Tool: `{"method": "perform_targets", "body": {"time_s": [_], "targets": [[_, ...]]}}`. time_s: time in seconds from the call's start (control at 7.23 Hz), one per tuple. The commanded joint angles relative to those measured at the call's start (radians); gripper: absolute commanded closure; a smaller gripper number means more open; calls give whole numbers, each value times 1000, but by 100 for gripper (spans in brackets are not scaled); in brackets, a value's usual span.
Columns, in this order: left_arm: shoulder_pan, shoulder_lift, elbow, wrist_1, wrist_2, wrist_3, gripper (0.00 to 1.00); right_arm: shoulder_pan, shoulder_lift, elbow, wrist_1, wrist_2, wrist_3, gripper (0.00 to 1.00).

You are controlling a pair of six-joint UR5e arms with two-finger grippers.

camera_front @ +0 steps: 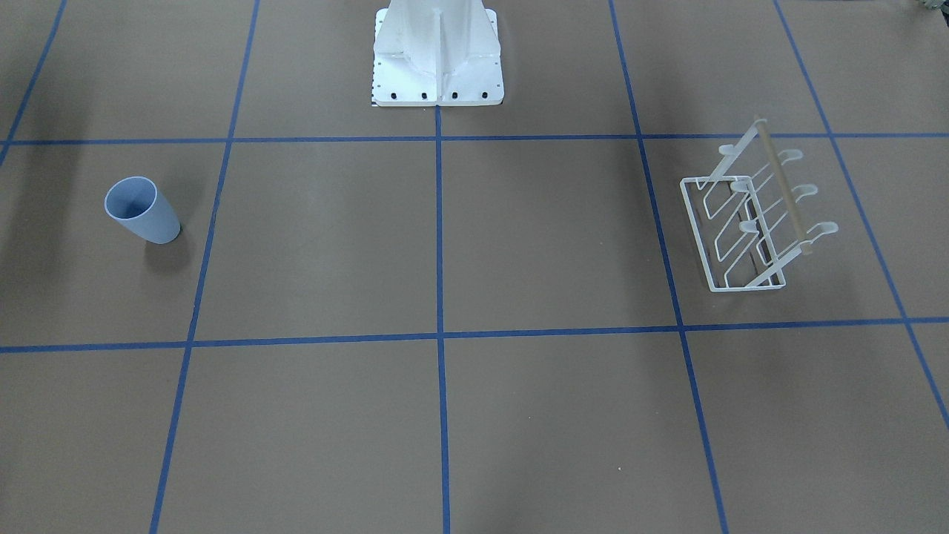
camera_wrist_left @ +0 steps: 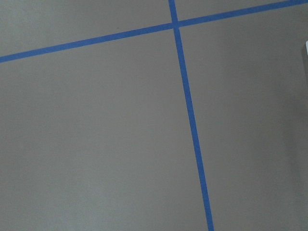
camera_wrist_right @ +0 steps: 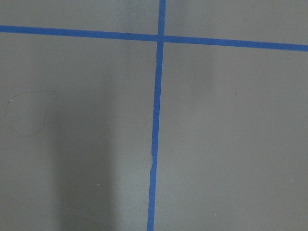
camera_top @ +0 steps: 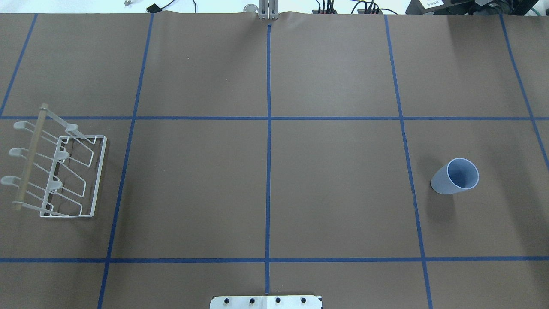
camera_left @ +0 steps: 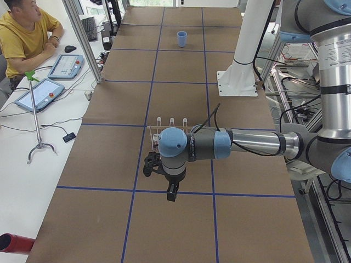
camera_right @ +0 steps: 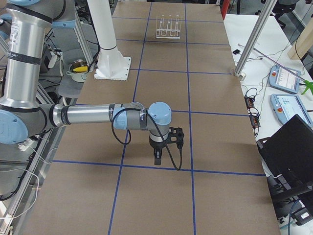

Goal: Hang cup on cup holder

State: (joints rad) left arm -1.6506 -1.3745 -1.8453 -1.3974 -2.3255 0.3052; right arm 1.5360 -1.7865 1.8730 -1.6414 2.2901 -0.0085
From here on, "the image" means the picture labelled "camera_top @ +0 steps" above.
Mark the white wire cup holder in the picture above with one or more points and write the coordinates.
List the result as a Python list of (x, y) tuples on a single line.
[(63, 168)]

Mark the light blue plastic cup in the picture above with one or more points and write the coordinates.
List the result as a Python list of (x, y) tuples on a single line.
[(457, 175)]

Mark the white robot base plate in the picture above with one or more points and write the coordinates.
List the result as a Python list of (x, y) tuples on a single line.
[(267, 302)]

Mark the small black adapter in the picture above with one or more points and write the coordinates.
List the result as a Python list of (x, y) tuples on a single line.
[(154, 8)]

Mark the black device top right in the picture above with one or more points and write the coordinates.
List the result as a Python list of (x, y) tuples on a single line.
[(470, 7)]

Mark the aluminium frame post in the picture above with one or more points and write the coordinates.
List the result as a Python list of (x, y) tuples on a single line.
[(268, 9)]

